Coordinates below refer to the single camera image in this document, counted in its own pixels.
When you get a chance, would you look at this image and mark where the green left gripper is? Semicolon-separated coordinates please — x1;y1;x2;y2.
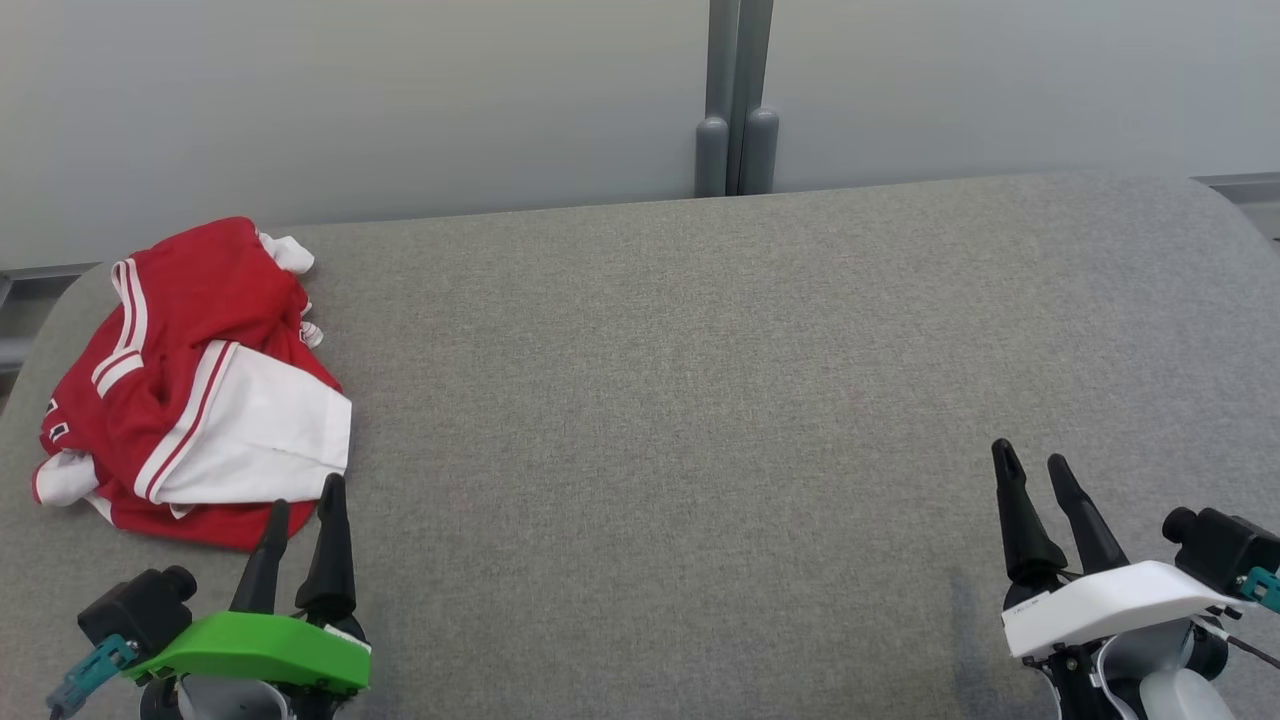
122;474;373;701

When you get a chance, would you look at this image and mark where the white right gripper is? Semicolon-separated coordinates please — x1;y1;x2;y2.
991;438;1251;661

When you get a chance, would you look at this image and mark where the red jersey with white stripes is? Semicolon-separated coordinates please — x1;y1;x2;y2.
30;217;326;521

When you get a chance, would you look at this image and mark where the grey fabric sofa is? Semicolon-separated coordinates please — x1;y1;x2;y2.
0;170;1280;720

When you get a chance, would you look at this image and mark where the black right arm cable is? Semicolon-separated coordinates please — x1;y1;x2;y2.
1212;608;1280;671

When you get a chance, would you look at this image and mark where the teal left camera connector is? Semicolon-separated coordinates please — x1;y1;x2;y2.
45;635;138;717

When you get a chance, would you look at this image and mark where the grey wall rail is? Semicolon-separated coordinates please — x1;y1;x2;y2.
1190;172;1280;241
0;262;101;376

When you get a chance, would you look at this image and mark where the grey partition post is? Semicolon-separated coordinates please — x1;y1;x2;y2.
695;0;780;198

